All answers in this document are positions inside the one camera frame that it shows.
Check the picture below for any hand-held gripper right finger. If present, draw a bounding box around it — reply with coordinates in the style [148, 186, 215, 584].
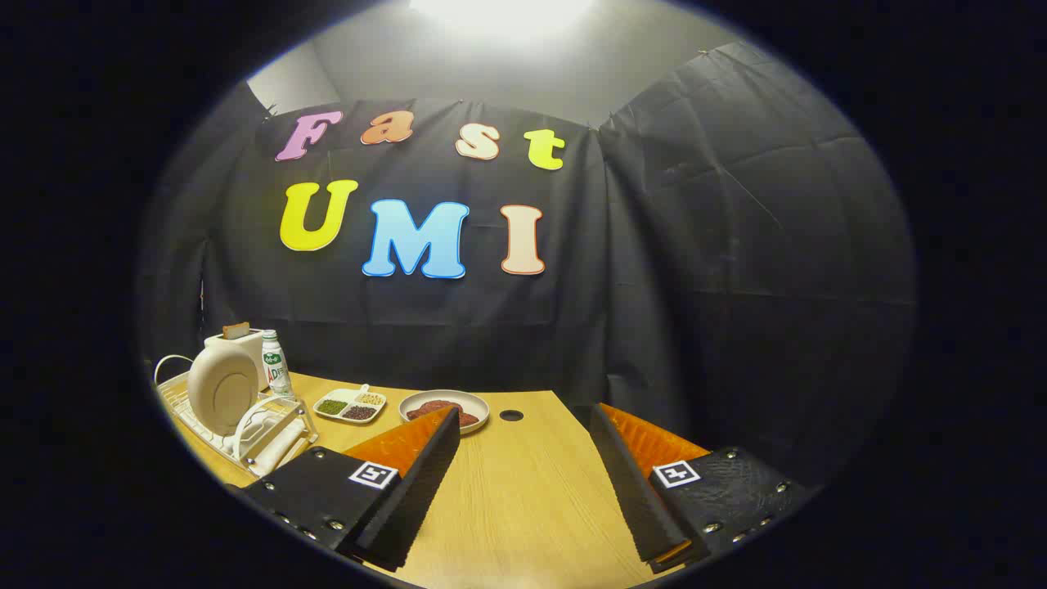
[589, 402, 819, 573]

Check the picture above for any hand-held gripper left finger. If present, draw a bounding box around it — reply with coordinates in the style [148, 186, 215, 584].
[225, 407, 461, 572]

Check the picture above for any cream round plate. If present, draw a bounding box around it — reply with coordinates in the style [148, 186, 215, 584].
[186, 344, 263, 437]

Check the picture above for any white wire dish rack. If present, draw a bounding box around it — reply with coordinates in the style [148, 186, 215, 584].
[154, 353, 320, 477]

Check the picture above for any small cream oval plate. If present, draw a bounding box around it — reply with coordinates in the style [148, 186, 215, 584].
[398, 389, 491, 435]

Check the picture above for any white divided snack dish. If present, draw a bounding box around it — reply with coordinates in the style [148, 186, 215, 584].
[313, 384, 388, 425]

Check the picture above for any white drink bottle green label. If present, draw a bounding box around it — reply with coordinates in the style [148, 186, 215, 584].
[261, 330, 294, 400]

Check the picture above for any black backdrop cloth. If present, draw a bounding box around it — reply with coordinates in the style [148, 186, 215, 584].
[135, 41, 917, 492]

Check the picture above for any white toaster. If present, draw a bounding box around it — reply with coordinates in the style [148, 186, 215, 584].
[204, 327, 269, 392]

